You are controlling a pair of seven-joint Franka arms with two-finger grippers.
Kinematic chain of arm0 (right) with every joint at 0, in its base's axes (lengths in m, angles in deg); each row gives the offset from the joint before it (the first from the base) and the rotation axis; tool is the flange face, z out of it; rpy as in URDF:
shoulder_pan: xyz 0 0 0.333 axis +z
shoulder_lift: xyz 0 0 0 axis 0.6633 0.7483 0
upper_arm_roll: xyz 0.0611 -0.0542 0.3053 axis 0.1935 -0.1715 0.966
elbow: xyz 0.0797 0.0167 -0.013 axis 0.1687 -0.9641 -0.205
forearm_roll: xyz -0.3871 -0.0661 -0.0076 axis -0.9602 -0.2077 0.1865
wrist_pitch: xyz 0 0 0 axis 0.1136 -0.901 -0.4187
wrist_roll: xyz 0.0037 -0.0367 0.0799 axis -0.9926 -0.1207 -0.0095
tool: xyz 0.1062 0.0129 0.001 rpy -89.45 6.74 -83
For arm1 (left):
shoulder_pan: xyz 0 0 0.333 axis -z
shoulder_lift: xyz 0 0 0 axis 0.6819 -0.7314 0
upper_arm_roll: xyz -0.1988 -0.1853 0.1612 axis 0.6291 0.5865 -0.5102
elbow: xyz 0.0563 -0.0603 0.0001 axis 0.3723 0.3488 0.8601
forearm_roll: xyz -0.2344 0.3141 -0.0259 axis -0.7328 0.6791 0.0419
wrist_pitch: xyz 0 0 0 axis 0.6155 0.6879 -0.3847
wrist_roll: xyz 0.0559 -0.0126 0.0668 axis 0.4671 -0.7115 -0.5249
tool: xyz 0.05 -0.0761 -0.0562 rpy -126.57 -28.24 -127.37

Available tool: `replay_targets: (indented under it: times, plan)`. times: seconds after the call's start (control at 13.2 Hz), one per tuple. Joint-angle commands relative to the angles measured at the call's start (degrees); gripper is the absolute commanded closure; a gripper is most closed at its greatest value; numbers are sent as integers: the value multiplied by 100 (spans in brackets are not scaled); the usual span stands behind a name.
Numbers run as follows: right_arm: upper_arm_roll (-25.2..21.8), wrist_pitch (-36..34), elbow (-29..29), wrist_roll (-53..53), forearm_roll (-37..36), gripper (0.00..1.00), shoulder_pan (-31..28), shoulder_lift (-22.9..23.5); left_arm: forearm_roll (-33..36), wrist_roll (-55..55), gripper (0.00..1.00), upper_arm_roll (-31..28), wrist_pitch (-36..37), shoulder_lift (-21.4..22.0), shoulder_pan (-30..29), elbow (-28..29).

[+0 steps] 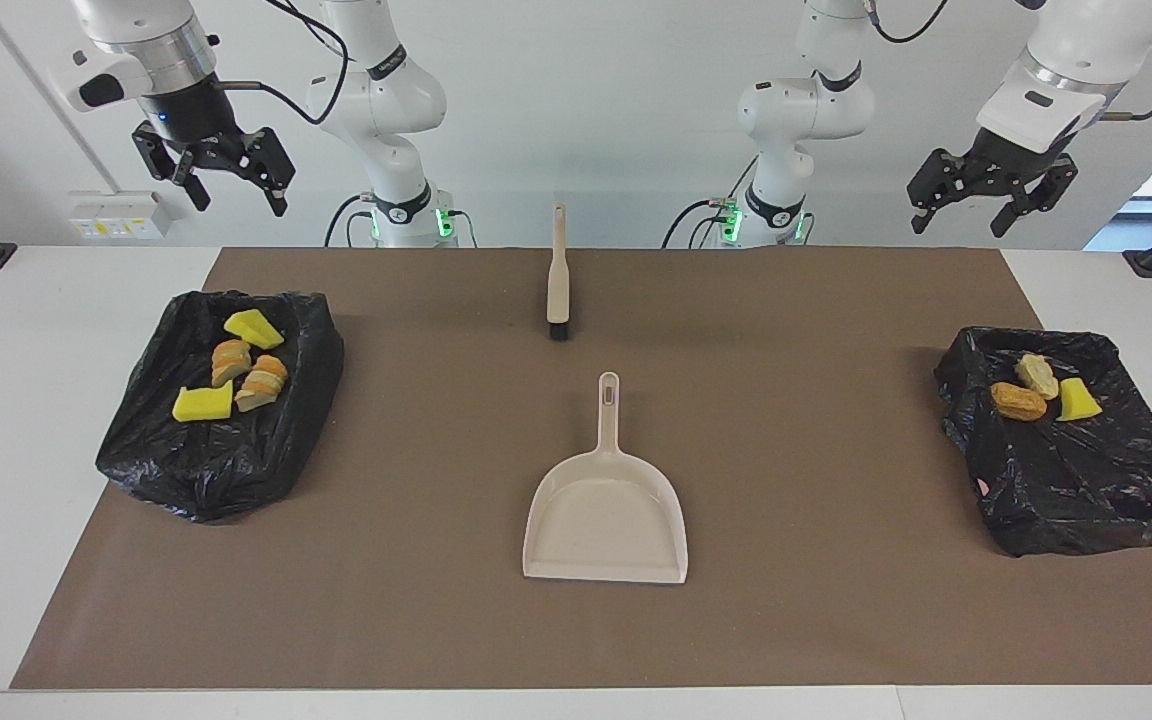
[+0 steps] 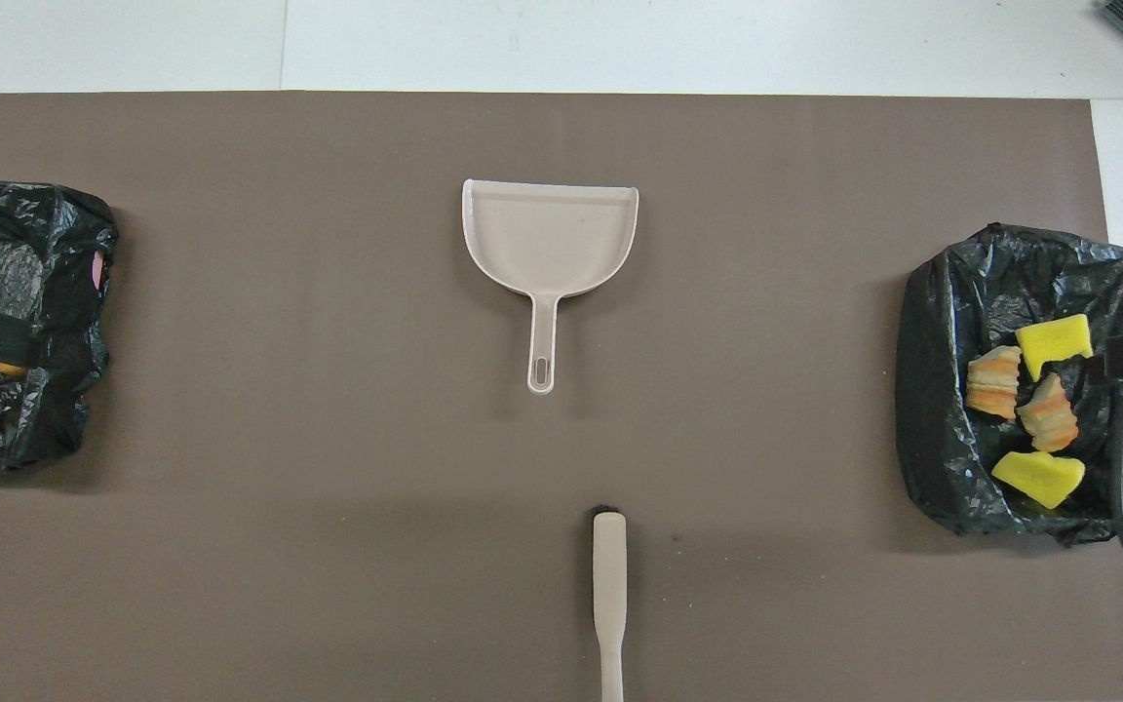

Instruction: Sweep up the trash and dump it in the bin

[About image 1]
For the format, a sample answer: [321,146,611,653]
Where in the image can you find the beige plastic dustpan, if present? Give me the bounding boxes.
[521,371,690,585]

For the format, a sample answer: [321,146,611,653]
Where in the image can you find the white wall conduit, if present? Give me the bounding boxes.
[0,0,127,196]

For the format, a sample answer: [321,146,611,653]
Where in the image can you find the pale beige bread chunk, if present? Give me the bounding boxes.
[234,354,290,414]

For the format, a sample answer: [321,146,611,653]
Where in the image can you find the black right base cable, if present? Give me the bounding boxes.
[323,193,379,248]

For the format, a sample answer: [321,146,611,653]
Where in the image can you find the orange striped croissant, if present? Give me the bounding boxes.
[210,339,253,389]
[1013,351,1061,402]

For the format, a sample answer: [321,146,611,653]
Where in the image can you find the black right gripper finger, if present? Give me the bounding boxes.
[131,121,211,213]
[236,127,297,219]

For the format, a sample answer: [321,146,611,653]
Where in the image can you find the beige hand brush black bristles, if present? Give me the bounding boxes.
[546,203,572,343]

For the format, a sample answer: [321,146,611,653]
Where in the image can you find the brown oval bread roll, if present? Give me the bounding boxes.
[989,382,1050,423]

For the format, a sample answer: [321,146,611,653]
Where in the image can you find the black base cable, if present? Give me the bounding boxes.
[661,155,759,248]
[323,193,379,248]

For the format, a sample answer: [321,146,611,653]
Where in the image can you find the black bag-lined bin pink spot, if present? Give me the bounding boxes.
[933,325,1152,559]

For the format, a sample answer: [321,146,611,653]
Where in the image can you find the black left base cable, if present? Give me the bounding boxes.
[661,155,759,248]

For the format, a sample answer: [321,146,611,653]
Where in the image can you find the white wall socket box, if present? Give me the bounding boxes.
[66,190,177,241]

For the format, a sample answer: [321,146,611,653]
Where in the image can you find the green and yellow sponge piece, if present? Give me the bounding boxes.
[1055,376,1104,423]

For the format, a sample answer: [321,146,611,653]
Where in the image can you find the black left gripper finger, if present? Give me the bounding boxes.
[907,148,971,237]
[990,157,1080,240]

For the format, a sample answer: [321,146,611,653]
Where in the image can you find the brown table mat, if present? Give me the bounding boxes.
[11,247,1152,691]

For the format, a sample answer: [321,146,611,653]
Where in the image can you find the yellow notched sponge piece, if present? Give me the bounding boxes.
[172,380,236,424]

